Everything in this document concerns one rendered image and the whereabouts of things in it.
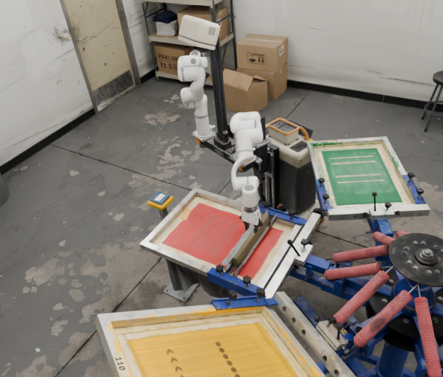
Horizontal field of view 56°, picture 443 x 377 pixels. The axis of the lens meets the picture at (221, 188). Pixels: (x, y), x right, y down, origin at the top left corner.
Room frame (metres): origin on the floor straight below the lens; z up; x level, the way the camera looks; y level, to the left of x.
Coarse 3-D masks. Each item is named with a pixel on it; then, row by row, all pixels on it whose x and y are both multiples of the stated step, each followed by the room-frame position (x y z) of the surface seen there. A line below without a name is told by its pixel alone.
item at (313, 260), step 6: (312, 258) 1.43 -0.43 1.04; (318, 258) 1.43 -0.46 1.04; (306, 264) 1.41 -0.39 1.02; (312, 264) 1.39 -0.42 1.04; (318, 264) 1.39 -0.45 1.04; (324, 264) 1.38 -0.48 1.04; (330, 264) 1.38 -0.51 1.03; (312, 270) 1.39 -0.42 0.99; (318, 270) 1.37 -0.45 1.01; (324, 270) 1.35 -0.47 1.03
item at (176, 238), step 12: (180, 228) 1.86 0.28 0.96; (192, 228) 1.85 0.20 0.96; (168, 240) 1.77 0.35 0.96; (180, 240) 1.76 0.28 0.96; (192, 252) 1.65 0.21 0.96; (204, 252) 1.64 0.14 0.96; (228, 252) 1.62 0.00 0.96; (216, 264) 1.54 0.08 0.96; (252, 264) 1.51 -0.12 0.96; (252, 276) 1.43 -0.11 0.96
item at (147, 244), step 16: (192, 192) 2.16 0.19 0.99; (208, 192) 2.14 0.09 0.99; (176, 208) 2.02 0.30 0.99; (240, 208) 1.96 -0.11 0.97; (160, 224) 1.88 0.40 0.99; (288, 224) 1.77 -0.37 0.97; (144, 240) 1.76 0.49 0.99; (160, 256) 1.65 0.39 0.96; (176, 256) 1.61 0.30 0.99; (272, 272) 1.41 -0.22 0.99
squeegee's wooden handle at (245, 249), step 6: (264, 216) 1.77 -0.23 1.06; (264, 222) 1.73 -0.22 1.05; (258, 228) 1.68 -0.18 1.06; (264, 228) 1.72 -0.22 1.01; (252, 234) 1.63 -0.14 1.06; (258, 234) 1.66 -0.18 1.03; (246, 240) 1.59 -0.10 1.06; (252, 240) 1.60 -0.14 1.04; (246, 246) 1.55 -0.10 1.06; (252, 246) 1.60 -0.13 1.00; (240, 252) 1.51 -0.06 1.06; (246, 252) 1.54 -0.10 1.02; (234, 258) 1.48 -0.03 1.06; (240, 258) 1.49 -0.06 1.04; (234, 264) 1.48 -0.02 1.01
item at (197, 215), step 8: (200, 208) 2.03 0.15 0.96; (208, 208) 2.02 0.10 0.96; (192, 216) 1.96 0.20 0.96; (200, 216) 1.95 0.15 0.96; (224, 216) 1.92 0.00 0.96; (232, 216) 1.91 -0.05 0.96; (192, 224) 1.88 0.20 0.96; (240, 232) 1.77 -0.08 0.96; (272, 232) 1.74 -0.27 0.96; (280, 232) 1.73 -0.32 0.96; (232, 240) 1.71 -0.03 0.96; (264, 240) 1.68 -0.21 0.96; (272, 240) 1.67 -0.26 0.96; (256, 248) 1.62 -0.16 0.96; (264, 248) 1.62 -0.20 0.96
